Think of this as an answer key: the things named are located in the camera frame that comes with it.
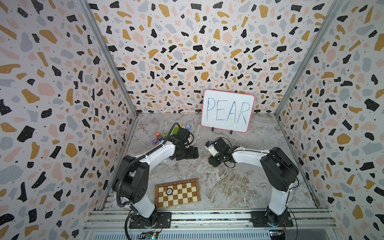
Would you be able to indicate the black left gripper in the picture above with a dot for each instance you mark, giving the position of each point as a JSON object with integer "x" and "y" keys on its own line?
{"x": 191, "y": 155}

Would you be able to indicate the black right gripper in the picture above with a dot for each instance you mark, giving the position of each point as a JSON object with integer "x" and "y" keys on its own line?
{"x": 211, "y": 162}

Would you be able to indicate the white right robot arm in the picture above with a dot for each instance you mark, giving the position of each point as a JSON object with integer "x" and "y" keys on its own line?
{"x": 280, "y": 171}

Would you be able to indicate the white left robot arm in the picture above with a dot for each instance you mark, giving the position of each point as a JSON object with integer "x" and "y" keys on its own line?
{"x": 131, "y": 180}

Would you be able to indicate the tall green block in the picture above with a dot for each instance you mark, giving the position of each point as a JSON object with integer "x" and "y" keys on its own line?
{"x": 175, "y": 130}

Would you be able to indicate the wooden chessboard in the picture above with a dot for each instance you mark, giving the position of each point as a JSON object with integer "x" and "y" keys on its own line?
{"x": 177, "y": 193}

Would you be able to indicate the pink framed whiteboard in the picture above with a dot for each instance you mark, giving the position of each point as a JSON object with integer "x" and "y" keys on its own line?
{"x": 227, "y": 111}

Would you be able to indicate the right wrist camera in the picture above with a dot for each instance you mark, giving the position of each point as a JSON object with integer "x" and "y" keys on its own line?
{"x": 211, "y": 148}

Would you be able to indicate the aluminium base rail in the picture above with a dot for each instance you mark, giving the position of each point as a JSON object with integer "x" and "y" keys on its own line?
{"x": 213, "y": 224}

